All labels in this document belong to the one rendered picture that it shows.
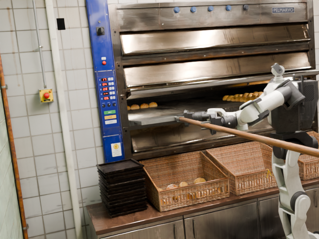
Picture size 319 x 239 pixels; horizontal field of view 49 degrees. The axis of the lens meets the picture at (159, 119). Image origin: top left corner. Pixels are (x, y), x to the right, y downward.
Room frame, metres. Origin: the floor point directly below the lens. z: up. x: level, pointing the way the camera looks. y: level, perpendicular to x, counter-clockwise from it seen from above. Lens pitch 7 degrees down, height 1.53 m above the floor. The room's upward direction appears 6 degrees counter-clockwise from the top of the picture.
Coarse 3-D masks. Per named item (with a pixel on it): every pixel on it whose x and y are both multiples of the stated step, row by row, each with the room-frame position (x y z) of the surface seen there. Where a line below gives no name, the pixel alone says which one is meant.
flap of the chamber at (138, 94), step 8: (312, 72) 3.20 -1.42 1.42; (240, 80) 2.97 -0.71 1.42; (248, 80) 2.99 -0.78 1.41; (256, 80) 3.01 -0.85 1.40; (264, 80) 3.06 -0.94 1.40; (168, 88) 2.77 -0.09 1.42; (176, 88) 2.79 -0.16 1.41; (184, 88) 2.81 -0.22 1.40; (192, 88) 2.84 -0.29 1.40; (200, 88) 2.92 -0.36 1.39; (208, 88) 2.99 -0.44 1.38; (216, 88) 3.07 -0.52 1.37; (128, 96) 2.76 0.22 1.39; (136, 96) 2.78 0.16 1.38; (144, 96) 2.86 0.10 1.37
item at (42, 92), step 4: (48, 88) 2.57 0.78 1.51; (52, 88) 2.58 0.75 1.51; (40, 92) 2.55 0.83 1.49; (44, 92) 2.55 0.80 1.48; (48, 92) 2.56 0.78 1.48; (52, 92) 2.57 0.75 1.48; (40, 96) 2.55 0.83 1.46; (52, 96) 2.57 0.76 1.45; (40, 100) 2.55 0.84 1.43; (44, 100) 2.55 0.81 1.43; (48, 100) 2.56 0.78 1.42; (52, 100) 2.57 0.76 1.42
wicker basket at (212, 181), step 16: (144, 160) 2.81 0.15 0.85; (160, 160) 2.85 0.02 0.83; (176, 160) 2.89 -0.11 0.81; (192, 160) 2.92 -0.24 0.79; (208, 160) 2.81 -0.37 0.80; (144, 176) 2.69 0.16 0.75; (160, 176) 2.82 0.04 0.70; (176, 176) 2.85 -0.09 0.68; (192, 176) 2.88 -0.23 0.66; (208, 176) 2.84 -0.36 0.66; (224, 176) 2.57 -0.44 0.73; (160, 192) 2.37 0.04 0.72; (176, 192) 2.40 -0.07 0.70; (192, 192) 2.44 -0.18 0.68; (208, 192) 2.48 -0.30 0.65; (224, 192) 2.52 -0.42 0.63; (160, 208) 2.36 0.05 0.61; (176, 208) 2.40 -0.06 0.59
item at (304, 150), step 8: (184, 120) 2.44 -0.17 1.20; (192, 120) 2.32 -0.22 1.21; (208, 128) 2.08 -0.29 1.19; (216, 128) 1.97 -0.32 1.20; (224, 128) 1.90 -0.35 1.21; (240, 136) 1.73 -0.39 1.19; (248, 136) 1.66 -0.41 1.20; (256, 136) 1.60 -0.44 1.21; (272, 144) 1.48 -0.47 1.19; (280, 144) 1.43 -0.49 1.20; (288, 144) 1.38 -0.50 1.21; (296, 144) 1.35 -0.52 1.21; (304, 152) 1.29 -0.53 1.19; (312, 152) 1.25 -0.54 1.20
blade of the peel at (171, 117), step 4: (160, 116) 2.95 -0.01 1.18; (164, 116) 2.93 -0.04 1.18; (168, 116) 2.90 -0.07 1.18; (172, 116) 2.87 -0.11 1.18; (132, 120) 2.81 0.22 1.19; (136, 120) 2.82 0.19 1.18; (140, 120) 2.80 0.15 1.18; (144, 120) 2.77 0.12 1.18; (148, 120) 2.56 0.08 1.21; (152, 120) 2.57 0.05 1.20; (156, 120) 2.58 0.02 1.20; (160, 120) 2.59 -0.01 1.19; (164, 120) 2.60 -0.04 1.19; (168, 120) 2.61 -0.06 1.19; (172, 120) 2.62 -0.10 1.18; (140, 124) 2.59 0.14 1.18; (144, 124) 2.56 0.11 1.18
